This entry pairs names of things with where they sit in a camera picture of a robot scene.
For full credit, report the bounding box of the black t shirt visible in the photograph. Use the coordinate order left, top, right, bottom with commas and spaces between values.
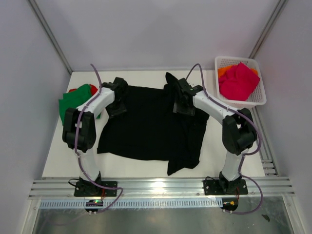
97, 73, 209, 176

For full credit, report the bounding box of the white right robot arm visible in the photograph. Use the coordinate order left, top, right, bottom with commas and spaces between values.
174, 78, 258, 194

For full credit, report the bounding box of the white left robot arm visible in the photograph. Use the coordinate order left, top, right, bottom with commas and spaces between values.
62, 77, 128, 196

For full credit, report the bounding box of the red t shirt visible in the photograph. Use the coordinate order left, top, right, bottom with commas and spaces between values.
68, 84, 98, 96

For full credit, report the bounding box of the green t shirt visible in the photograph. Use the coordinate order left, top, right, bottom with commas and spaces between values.
58, 84, 97, 125

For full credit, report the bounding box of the orange t shirt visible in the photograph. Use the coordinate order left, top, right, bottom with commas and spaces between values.
218, 65, 258, 78

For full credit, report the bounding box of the pink t shirt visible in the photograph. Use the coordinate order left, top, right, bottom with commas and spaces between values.
218, 62, 260, 101

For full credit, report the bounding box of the white plastic basket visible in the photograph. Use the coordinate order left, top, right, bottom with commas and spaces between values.
214, 56, 267, 109

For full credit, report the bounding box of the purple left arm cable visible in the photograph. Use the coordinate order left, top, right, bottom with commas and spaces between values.
74, 63, 124, 215

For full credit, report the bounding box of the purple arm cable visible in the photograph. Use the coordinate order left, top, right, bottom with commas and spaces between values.
185, 63, 264, 215
74, 63, 124, 215

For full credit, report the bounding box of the aluminium front rail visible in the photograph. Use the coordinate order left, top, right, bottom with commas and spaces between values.
29, 176, 295, 199

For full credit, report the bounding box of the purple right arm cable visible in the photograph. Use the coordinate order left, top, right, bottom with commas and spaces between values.
185, 63, 264, 215

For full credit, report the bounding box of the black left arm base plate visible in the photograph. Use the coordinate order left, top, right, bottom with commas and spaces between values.
74, 180, 117, 197

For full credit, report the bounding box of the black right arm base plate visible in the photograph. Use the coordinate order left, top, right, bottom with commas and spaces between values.
203, 176, 249, 195

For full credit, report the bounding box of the grey slotted cable duct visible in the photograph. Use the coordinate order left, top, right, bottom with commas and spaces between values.
39, 197, 223, 209

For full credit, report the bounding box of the left rear frame post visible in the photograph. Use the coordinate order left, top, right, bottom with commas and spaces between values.
27, 0, 73, 75

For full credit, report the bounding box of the frame post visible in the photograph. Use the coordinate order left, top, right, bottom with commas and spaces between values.
27, 0, 73, 75
249, 0, 289, 59

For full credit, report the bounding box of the right rear frame post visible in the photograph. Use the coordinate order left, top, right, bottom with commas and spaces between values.
249, 0, 289, 59

